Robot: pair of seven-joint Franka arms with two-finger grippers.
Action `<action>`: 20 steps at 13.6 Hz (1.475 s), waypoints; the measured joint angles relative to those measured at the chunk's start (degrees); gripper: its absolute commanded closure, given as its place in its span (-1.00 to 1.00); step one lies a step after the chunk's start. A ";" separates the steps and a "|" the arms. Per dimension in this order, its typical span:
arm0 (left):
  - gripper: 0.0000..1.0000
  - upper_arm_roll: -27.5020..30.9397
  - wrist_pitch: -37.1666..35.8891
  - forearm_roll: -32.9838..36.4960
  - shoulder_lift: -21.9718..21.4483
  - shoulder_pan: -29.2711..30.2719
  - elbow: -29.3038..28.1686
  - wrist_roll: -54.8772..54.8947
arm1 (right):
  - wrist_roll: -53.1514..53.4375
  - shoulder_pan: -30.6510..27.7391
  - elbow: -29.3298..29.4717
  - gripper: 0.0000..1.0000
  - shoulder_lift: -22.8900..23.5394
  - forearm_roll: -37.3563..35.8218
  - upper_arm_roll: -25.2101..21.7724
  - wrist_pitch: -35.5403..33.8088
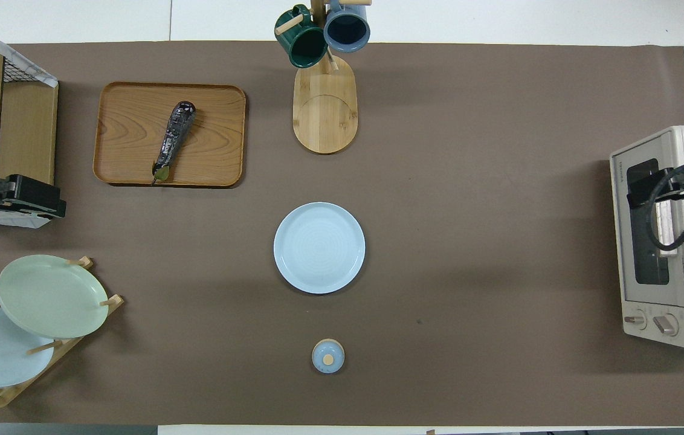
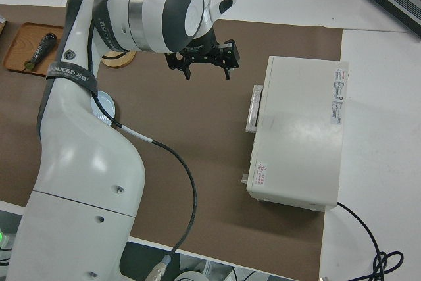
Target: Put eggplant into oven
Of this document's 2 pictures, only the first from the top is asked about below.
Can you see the wooden plate rack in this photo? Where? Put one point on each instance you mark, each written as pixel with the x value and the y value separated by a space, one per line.
pixel 113 300

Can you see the light blue round plate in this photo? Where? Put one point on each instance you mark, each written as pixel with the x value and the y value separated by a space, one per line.
pixel 319 248

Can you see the dark purple eggplant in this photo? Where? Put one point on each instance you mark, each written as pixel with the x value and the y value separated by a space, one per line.
pixel 176 133

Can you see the blue mug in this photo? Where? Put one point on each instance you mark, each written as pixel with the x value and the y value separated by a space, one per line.
pixel 347 29

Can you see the wooden shelf unit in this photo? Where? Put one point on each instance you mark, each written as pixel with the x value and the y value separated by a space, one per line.
pixel 28 133

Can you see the dark green mug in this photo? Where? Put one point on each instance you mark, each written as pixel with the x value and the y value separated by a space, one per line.
pixel 306 45

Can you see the wooden mug tree stand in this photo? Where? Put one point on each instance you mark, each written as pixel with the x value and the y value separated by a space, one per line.
pixel 325 115

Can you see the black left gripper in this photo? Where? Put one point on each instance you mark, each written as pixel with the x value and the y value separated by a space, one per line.
pixel 34 196

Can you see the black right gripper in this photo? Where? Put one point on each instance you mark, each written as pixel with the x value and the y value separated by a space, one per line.
pixel 641 190

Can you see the wooden serving tray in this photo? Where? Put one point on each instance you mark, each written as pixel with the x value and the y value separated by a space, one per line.
pixel 209 133

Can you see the marble pattern sheet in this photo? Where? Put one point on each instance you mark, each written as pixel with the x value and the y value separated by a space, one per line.
pixel 28 63

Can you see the brown table mat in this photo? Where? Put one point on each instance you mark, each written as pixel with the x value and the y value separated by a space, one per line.
pixel 469 241

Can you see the small blue lidded jar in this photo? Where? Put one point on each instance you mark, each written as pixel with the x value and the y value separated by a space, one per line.
pixel 328 356

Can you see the pale green plate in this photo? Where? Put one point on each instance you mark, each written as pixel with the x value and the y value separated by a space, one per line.
pixel 52 296

